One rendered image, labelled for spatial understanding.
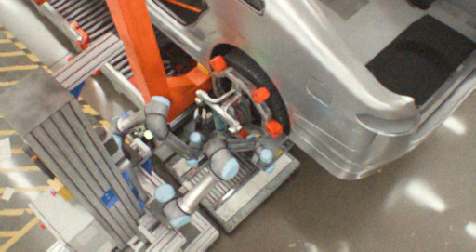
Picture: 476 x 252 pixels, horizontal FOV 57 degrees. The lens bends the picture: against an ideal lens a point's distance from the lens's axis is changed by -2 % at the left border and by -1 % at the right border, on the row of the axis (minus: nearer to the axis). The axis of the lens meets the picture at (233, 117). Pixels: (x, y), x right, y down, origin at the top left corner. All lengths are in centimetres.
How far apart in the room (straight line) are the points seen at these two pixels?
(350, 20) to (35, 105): 236
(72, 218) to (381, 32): 250
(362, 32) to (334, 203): 137
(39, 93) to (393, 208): 285
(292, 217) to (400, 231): 84
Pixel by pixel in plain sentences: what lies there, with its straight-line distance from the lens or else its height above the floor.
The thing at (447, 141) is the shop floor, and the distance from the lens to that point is 427.
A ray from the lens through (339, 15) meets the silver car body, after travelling 346.
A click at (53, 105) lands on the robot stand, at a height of 203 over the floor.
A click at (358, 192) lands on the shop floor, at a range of 381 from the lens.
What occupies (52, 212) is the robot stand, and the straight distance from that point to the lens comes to 258.
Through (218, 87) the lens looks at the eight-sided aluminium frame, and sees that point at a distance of 325.
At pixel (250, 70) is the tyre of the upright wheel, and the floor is 118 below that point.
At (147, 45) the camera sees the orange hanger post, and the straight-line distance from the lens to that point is 280.
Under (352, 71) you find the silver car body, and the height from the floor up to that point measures 168.
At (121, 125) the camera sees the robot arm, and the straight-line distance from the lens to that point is 289.
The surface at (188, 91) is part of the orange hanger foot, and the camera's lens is 343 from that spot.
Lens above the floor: 343
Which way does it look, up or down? 58 degrees down
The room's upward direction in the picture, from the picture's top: 5 degrees counter-clockwise
